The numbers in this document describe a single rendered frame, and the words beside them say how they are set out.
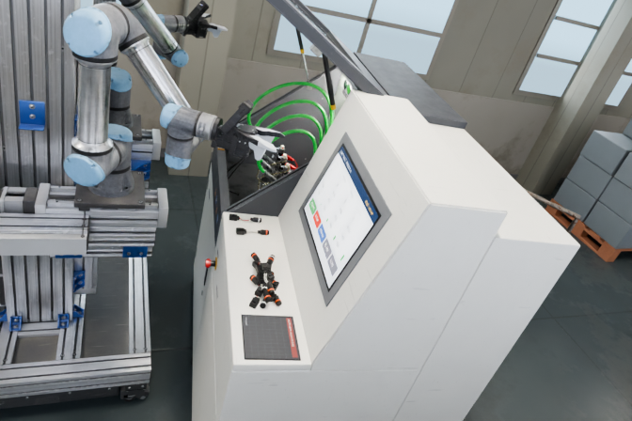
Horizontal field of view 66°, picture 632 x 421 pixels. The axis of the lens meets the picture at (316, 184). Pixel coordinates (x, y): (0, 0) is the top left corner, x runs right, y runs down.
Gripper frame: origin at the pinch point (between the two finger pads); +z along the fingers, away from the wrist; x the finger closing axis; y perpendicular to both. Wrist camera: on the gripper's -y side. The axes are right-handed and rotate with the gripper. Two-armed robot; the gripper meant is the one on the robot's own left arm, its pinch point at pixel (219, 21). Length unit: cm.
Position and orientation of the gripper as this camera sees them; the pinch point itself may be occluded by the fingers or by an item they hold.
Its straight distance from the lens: 252.7
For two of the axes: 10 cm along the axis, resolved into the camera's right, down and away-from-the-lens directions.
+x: 6.3, 6.2, -4.6
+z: 7.0, -1.9, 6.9
